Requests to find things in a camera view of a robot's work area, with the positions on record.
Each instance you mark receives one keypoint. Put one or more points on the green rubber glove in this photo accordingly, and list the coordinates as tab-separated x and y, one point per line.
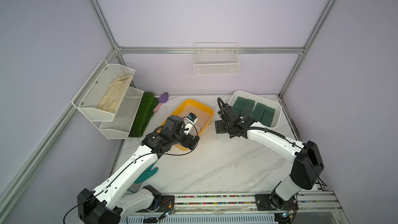
149	172

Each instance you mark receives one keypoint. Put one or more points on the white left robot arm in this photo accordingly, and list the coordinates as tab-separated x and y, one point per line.
124	177

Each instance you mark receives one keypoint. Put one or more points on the beige cloth in shelf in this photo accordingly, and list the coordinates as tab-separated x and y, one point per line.
114	94

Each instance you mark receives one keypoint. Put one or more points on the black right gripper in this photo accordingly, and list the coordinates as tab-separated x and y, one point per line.
219	127

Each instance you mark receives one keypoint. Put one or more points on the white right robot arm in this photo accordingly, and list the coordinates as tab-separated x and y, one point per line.
306	160

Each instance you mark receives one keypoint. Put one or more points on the white wire wall basket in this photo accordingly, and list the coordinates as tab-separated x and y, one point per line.
216	59

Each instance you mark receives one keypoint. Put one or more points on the clear ribbed pencil case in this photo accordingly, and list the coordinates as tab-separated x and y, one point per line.
200	126
201	114

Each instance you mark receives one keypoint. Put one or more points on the green pencil case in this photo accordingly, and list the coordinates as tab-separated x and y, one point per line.
258	112
247	108
268	116
239	104

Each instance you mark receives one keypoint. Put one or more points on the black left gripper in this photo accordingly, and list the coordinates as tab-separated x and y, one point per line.
188	139

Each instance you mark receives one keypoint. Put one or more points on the yellow plastic storage box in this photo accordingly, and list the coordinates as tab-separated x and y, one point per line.
179	111

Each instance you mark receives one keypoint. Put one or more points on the white mesh wall shelf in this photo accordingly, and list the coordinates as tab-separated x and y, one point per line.
113	126

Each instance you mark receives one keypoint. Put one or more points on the purple pink toy shovel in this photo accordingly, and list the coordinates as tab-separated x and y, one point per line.
162	99

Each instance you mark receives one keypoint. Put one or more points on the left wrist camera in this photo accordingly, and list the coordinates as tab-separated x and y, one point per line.
189	124

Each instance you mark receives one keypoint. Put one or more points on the white plastic storage box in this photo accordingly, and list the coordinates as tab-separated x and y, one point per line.
259	99

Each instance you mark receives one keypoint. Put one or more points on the green artificial grass roll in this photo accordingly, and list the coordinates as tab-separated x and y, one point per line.
144	114

